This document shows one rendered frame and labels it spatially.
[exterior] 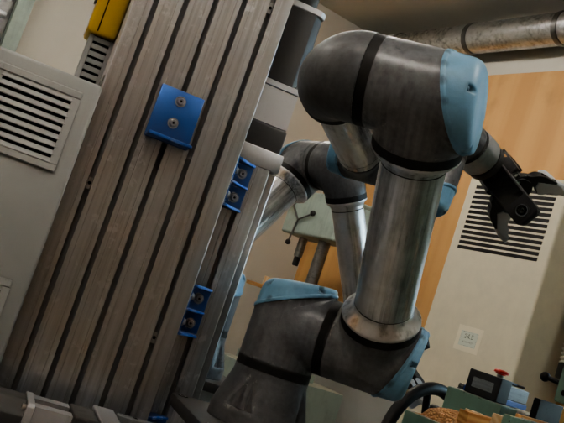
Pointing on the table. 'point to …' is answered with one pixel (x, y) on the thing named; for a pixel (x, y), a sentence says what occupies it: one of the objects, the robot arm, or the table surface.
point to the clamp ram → (543, 411)
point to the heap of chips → (441, 415)
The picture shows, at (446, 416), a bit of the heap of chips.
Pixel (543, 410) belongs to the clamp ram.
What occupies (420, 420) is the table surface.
